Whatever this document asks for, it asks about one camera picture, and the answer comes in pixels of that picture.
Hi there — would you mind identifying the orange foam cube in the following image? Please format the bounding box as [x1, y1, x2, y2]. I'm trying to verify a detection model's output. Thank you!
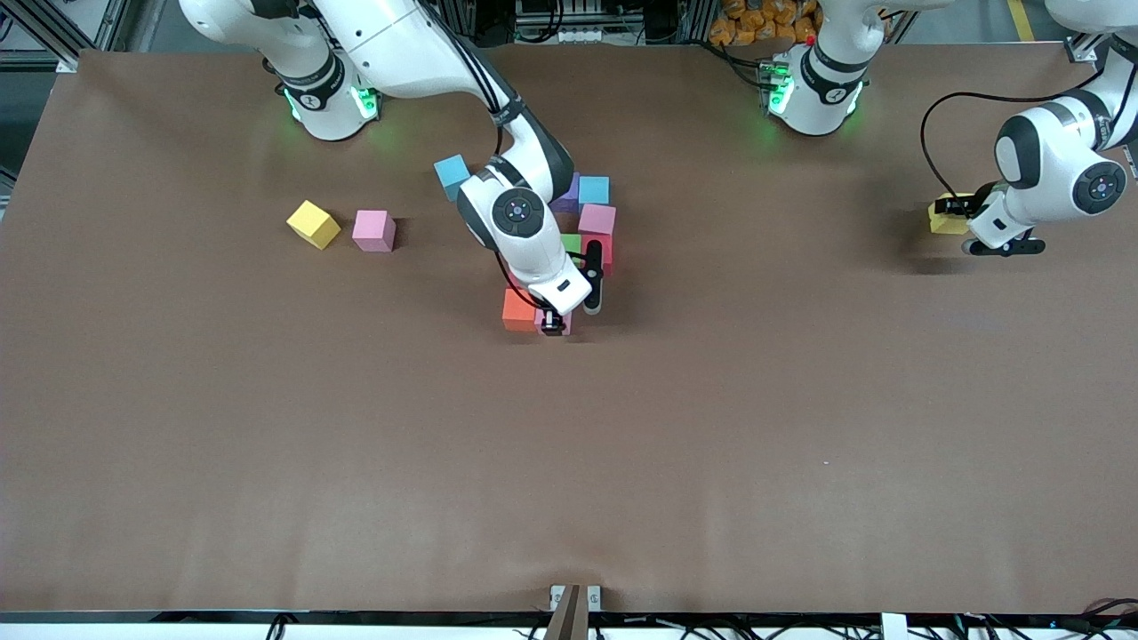
[502, 288, 540, 333]

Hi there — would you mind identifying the dark equipment rack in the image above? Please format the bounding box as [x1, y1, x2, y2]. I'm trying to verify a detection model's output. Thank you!
[449, 0, 712, 47]

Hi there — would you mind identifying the large white power strip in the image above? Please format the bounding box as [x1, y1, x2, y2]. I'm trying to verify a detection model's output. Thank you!
[373, 0, 445, 51]

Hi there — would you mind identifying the orange packets pile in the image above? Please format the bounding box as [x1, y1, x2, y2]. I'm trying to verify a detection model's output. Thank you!
[709, 0, 823, 47]

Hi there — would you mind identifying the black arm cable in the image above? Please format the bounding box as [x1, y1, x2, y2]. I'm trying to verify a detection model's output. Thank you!
[919, 62, 1108, 201]
[418, 0, 534, 161]

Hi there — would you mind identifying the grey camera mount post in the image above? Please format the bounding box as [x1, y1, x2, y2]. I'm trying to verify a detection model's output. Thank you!
[544, 584, 603, 640]

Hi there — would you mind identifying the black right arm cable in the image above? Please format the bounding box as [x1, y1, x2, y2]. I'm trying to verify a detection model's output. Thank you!
[418, 0, 534, 161]

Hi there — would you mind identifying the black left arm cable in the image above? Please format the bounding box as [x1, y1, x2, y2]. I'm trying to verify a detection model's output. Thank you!
[919, 62, 1108, 201]

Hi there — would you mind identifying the table cover sheet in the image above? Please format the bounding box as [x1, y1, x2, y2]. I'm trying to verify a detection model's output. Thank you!
[0, 43, 1138, 616]

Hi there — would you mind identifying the yellow foam cube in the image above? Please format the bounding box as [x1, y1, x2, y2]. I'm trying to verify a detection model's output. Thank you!
[928, 195, 975, 236]
[286, 200, 341, 251]

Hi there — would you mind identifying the aluminium frame profile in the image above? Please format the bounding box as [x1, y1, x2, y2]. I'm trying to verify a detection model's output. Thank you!
[0, 0, 134, 74]
[1064, 27, 1138, 179]

